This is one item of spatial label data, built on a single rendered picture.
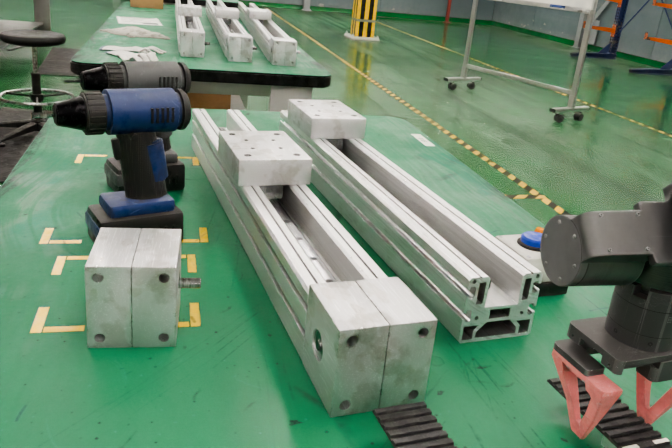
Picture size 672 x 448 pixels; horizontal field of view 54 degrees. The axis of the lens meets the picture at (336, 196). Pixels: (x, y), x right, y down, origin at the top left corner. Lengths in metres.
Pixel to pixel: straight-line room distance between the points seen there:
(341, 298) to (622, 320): 0.25
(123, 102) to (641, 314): 0.64
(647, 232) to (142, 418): 0.46
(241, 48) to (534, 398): 2.06
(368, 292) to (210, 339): 0.19
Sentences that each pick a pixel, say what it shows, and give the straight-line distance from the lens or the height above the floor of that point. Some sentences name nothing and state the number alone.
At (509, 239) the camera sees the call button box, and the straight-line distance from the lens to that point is 0.95.
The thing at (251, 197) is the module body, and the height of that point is 0.86.
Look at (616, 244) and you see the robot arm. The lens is 0.53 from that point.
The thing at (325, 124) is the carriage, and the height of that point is 0.89.
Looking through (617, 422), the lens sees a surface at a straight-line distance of 0.68.
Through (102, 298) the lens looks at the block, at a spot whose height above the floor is 0.84.
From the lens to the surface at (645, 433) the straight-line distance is 0.68.
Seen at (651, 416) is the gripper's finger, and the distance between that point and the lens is 0.71.
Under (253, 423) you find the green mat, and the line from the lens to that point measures 0.64.
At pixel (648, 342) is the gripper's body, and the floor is 0.91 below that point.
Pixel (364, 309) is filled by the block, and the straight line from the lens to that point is 0.64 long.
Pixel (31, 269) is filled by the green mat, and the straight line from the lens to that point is 0.92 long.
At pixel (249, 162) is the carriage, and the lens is 0.95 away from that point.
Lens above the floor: 1.19
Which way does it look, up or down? 20 degrees down
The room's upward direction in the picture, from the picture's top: 6 degrees clockwise
